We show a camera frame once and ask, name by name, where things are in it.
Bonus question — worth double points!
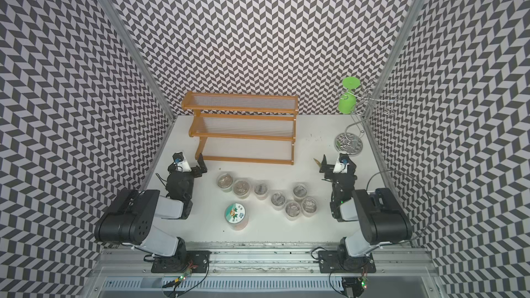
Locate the tall seed jar orange label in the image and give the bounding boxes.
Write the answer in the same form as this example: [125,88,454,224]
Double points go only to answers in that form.
[224,203,248,230]

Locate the seed cup front middle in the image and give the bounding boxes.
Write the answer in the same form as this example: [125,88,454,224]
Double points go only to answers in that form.
[284,200,302,221]

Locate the seed cup centre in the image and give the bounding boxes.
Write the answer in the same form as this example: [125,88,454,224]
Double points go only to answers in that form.
[270,191,287,211]

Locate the green label seed cup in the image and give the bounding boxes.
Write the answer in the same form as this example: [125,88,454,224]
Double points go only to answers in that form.
[216,172,234,193]

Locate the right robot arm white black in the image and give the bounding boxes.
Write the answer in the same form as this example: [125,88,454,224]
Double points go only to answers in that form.
[319,153,413,273]

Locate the seed cup red label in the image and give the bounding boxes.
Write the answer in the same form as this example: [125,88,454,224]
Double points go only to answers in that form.
[253,182,269,200]

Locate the wooden two-tier shelf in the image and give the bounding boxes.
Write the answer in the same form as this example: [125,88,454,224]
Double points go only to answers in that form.
[182,91,299,165]

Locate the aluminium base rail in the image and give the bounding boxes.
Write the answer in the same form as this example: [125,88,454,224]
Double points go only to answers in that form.
[82,242,446,297]

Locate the seed cup front right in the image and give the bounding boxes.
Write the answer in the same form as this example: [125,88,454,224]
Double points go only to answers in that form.
[301,197,318,217]

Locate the green plastic wine glass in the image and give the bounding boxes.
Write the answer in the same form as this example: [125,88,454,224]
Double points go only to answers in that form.
[338,77,360,115]

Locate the seed cup back right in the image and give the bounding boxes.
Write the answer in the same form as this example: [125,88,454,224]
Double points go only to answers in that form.
[292,183,308,202]

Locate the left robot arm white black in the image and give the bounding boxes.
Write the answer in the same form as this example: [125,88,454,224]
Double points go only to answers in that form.
[94,152,208,273]

